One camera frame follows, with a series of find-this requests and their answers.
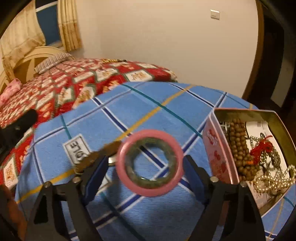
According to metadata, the white pearl necklace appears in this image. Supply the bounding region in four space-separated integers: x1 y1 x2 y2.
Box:
254 164 296 194

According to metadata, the silver-green bead bracelet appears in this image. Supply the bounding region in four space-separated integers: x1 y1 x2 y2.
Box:
259 148 282 172

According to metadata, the pink metal tin box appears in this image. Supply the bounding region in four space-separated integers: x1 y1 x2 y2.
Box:
203 108 295 216

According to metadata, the red tassel coin pendant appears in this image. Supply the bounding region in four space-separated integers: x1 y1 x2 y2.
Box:
250 135 273 165

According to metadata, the green jade bangle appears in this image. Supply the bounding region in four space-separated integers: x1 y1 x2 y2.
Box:
125 137 178 189

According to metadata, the pink bangle bracelet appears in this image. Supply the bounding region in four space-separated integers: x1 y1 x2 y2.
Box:
115 129 185 198

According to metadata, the pink cloth on bed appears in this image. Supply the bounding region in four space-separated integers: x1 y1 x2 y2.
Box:
0 78 22 107

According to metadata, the white card in tin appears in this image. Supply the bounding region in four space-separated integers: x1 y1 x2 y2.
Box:
219 120 296 209

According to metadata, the red patterned quilt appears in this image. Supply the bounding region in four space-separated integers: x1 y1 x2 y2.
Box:
1 59 177 189

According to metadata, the cream wooden headboard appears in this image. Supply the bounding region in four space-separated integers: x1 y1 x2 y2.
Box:
14 46 65 84

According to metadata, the striped pillow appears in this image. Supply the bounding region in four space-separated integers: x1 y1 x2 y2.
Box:
34 53 74 74

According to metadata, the beige curtain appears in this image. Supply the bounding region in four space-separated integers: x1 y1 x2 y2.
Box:
1 1 82 80

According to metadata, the gold item on quilt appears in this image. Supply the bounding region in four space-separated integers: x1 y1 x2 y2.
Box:
101 59 125 64

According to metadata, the window with blue pane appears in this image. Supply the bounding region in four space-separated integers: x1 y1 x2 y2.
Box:
35 0 61 46

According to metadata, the blue plaid blanket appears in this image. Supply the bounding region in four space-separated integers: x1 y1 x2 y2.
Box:
16 82 295 240

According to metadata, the brown wooden bead necklace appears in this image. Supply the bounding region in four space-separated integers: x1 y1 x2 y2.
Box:
225 118 261 182

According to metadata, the brown door frame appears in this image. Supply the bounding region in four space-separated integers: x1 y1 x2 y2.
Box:
241 0 265 99

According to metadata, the white wall switch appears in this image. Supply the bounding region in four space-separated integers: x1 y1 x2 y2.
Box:
210 9 220 20

